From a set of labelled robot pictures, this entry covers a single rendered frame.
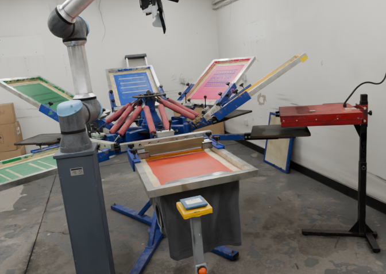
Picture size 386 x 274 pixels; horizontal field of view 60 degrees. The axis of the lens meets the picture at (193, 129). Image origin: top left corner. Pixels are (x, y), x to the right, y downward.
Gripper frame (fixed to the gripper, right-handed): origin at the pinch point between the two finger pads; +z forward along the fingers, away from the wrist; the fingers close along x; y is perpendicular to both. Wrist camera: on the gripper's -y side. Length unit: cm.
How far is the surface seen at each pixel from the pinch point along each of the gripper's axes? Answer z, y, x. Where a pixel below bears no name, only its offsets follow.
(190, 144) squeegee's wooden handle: 39, 13, -90
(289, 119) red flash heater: 26, -56, -130
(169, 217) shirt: 82, 20, -44
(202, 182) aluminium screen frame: 67, -2, -37
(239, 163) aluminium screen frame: 58, -19, -62
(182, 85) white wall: -133, 101, -471
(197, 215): 80, -2, -15
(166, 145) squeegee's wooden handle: 38, 28, -82
